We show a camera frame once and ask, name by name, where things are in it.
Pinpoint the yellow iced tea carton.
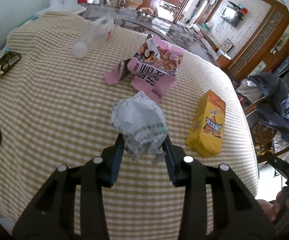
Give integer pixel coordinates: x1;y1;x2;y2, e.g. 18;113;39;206
186;90;226;158

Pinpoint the white paper ball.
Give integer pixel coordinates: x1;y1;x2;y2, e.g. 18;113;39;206
110;91;168;165

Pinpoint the pink snack bag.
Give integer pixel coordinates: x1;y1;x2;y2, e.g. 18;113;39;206
104;36;183;103

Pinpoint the clear plastic bottle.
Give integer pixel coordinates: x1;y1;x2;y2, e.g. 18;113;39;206
72;12;121;59

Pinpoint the person's hand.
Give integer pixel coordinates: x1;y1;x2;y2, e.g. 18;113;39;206
257;186;289;222

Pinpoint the dark wooden chair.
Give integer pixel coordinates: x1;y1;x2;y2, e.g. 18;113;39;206
243;96;277;164

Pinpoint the navy blue jacket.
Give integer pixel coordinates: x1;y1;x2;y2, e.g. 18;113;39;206
236;71;289;151

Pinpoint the wooden tv cabinet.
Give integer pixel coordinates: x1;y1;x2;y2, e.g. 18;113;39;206
193;24;231;69

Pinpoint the small framed clock picture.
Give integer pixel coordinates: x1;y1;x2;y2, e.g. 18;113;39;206
221;38;234;53

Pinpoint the black small device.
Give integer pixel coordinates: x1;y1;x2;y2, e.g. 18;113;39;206
0;51;22;74

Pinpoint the patterned glass dining table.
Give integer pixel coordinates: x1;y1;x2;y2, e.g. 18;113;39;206
81;4;218;66

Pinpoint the wall mounted television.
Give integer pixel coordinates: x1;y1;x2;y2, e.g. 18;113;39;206
221;1;244;28

